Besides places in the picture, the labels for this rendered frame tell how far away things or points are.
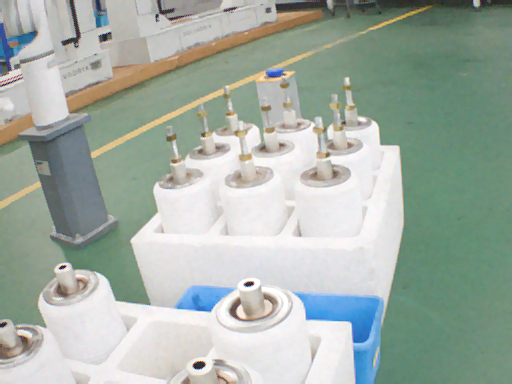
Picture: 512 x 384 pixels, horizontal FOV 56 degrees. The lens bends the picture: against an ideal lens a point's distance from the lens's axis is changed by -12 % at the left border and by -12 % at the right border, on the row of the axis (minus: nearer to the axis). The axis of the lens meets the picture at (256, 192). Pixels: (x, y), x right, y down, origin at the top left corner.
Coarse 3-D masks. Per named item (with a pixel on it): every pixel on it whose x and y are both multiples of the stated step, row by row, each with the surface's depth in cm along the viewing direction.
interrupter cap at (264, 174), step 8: (256, 168) 85; (264, 168) 84; (232, 176) 84; (240, 176) 84; (264, 176) 81; (272, 176) 81; (232, 184) 81; (240, 184) 80; (248, 184) 80; (256, 184) 79
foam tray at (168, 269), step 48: (384, 192) 87; (144, 240) 85; (192, 240) 83; (240, 240) 80; (288, 240) 78; (336, 240) 75; (384, 240) 82; (288, 288) 80; (336, 288) 77; (384, 288) 84
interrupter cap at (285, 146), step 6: (258, 144) 95; (264, 144) 95; (282, 144) 93; (288, 144) 93; (294, 144) 92; (252, 150) 93; (258, 150) 92; (264, 150) 93; (276, 150) 92; (282, 150) 90; (288, 150) 90; (258, 156) 90; (264, 156) 89; (270, 156) 89
